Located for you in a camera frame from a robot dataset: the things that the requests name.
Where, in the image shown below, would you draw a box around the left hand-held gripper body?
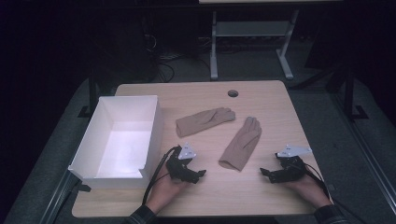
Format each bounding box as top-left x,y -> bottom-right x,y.
165,142 -> 198,182

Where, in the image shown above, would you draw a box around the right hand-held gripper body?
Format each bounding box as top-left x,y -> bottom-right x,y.
275,143 -> 313,183

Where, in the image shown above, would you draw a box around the beige glove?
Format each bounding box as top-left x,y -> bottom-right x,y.
218,116 -> 262,172
175,106 -> 236,138

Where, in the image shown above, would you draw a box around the white box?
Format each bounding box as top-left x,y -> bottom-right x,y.
67,94 -> 164,190

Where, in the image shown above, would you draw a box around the person's right hand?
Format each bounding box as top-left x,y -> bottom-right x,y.
283,169 -> 332,209

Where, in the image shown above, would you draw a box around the person's left hand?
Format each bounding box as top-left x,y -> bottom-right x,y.
145,173 -> 191,216

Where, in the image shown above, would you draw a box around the black metal stand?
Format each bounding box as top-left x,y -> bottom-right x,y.
77,66 -> 101,119
325,62 -> 370,121

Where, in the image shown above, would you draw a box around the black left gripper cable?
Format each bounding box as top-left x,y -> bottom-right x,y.
141,145 -> 181,205

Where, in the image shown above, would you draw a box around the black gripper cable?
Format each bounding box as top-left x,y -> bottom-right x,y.
141,145 -> 181,205
297,161 -> 372,224

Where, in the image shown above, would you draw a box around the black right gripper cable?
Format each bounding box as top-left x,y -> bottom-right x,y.
297,161 -> 372,224

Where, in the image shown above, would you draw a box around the aluminium floor rail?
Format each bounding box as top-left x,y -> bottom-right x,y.
38,170 -> 79,224
330,92 -> 396,208

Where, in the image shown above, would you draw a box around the dark floor cables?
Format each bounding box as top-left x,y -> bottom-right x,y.
142,33 -> 213,84

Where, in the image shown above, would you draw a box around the white metal table frame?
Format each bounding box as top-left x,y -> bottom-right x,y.
209,8 -> 301,81

